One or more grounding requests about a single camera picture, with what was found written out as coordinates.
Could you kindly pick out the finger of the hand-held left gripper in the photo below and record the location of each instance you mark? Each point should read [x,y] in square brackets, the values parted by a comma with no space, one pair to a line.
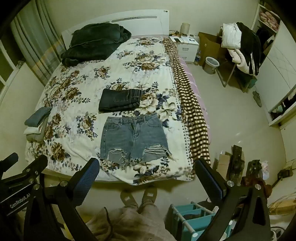
[33,168]
[9,158]

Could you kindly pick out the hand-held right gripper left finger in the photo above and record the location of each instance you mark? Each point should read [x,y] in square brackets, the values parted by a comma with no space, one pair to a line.
[86,179]

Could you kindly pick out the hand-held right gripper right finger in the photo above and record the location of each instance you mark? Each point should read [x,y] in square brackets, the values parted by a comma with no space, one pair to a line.
[209,179]

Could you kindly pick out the blue denim shorts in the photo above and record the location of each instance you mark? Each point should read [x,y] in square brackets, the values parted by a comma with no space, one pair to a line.
[129,136]

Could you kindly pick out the flat cardboard piece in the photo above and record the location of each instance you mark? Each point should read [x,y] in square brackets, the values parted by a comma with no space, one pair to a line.
[224,162]

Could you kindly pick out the folded grey cloth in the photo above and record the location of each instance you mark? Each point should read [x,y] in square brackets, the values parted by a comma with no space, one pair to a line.
[38,136]

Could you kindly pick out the folded white cloth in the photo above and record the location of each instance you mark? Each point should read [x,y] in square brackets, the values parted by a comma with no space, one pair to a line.
[32,130]

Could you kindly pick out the teal storage rack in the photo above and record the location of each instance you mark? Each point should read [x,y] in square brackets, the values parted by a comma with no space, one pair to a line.
[192,220]

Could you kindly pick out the grey slipper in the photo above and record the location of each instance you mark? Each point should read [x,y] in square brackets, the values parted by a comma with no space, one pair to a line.
[149,194]
[128,198]

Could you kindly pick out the folded blue jeans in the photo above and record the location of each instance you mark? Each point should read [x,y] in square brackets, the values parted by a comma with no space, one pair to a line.
[38,117]

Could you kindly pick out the person's beige trousers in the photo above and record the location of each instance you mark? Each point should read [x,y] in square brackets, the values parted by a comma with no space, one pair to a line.
[134,222]

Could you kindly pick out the brown checkered sheet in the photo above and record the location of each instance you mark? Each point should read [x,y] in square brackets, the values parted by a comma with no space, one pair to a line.
[192,109]

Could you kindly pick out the folded dark jeans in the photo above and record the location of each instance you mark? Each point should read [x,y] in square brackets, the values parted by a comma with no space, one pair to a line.
[119,99]

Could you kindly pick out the white framed window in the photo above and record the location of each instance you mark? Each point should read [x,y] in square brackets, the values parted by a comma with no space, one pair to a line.
[9,69]

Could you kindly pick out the grey shoe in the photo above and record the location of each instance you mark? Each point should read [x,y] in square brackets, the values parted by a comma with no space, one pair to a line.
[257,98]

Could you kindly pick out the floral bedspread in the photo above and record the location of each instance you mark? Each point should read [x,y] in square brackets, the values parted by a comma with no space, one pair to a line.
[83,81]

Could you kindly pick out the grey trash bin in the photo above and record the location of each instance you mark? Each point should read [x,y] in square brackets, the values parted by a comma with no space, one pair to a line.
[211,66]

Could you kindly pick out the grey striped curtain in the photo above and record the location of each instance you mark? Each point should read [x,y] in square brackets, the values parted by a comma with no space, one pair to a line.
[34,41]

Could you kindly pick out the pale pink garment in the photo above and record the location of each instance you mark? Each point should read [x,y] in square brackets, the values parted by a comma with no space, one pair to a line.
[242,62]

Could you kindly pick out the white wardrobe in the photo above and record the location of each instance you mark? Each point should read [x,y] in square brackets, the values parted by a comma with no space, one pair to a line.
[277,69]

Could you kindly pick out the brown cardboard box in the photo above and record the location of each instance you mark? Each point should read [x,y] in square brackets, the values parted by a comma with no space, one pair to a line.
[211,48]

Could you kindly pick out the white nightstand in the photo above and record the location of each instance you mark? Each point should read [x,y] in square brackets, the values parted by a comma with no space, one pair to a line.
[186,49]

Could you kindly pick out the dark green blanket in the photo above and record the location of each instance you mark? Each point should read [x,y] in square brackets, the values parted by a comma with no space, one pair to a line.
[92,41]

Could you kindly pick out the black garment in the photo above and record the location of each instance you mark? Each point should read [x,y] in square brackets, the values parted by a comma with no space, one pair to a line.
[251,46]

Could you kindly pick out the white garment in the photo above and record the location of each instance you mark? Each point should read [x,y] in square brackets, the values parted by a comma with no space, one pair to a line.
[231,34]

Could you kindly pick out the cream cylinder lamp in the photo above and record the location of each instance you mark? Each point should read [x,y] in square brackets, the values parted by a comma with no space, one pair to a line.
[185,28]

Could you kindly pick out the white headboard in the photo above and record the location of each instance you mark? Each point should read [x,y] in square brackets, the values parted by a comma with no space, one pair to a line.
[148,20]

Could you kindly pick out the pink folded bedding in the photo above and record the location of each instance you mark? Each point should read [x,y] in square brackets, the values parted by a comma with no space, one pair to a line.
[269,17]

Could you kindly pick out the metal frame chair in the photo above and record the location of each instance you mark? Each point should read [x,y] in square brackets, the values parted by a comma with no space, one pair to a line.
[229,71]

